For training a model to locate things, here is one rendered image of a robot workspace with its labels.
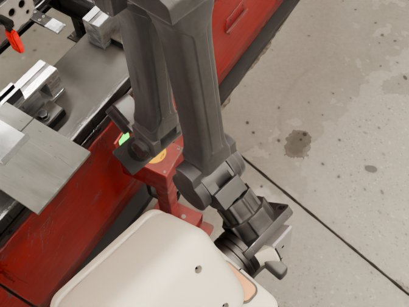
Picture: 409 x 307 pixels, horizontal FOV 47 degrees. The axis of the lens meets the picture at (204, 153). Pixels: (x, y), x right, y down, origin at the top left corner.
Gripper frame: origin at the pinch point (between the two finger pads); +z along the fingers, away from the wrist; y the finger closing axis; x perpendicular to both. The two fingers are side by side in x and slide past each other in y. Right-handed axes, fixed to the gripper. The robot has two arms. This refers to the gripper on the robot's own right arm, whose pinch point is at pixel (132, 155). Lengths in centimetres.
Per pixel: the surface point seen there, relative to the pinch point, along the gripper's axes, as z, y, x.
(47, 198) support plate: 1.9, 20.2, -4.5
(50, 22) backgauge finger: 20.2, -11.6, -41.6
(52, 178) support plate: 3.3, 16.5, -7.3
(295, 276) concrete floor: 70, -37, 82
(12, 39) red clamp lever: -5.3, 4.9, -34.4
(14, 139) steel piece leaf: 9.6, 16.6, -20.2
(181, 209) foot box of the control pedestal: 83, -22, 31
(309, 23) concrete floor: 108, -154, 7
